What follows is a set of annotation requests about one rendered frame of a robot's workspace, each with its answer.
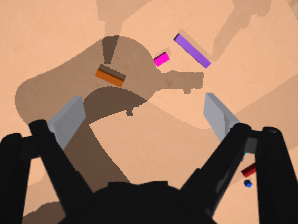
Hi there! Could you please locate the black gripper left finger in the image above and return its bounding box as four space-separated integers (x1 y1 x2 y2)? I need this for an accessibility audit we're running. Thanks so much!
0 96 114 224

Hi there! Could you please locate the purple rod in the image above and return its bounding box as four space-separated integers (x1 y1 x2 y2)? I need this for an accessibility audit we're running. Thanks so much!
174 34 211 69

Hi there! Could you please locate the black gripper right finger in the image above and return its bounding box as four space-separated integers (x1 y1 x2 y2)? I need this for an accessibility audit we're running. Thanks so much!
152 92 298 224

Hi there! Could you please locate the short magenta block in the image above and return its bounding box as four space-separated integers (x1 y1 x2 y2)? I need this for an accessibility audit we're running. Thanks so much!
153 53 170 66

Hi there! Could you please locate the small blue block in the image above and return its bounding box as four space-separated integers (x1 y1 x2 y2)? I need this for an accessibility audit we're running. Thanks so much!
244 180 252 188

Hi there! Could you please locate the orange rod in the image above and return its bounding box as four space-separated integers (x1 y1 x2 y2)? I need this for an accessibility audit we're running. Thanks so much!
95 69 124 87

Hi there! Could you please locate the red rod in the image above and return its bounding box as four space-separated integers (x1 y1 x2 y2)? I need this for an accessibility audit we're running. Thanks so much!
241 163 256 178

